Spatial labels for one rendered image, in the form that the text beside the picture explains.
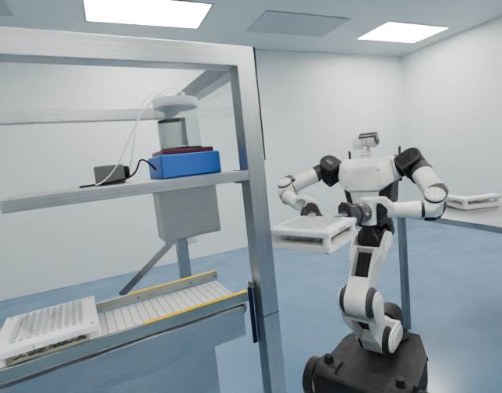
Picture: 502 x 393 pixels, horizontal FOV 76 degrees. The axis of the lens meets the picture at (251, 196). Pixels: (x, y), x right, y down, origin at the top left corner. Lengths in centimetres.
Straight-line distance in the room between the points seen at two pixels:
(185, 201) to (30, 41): 64
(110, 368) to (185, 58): 87
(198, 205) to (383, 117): 554
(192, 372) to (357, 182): 113
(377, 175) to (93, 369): 137
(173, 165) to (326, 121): 474
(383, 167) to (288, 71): 392
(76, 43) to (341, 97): 526
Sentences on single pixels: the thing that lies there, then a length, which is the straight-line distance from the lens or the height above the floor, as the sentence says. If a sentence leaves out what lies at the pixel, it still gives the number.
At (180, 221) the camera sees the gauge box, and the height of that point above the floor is 111.
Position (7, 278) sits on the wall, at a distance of 475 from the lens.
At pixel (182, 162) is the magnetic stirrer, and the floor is 132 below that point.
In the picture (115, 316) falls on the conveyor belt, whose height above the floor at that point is 83.
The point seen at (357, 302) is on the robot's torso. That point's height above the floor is 60.
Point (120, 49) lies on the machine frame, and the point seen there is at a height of 161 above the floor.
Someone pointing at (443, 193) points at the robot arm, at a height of 109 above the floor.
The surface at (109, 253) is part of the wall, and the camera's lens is 458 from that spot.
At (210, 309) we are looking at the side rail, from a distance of 109.
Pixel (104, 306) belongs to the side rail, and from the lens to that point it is 129.
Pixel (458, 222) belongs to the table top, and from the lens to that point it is 212.
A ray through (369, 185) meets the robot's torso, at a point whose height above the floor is 112.
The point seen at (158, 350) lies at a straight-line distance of 109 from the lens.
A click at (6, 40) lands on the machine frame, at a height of 161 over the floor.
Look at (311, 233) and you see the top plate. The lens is 110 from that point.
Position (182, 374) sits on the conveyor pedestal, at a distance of 120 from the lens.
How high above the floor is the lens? 130
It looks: 6 degrees down
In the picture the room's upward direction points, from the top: 6 degrees counter-clockwise
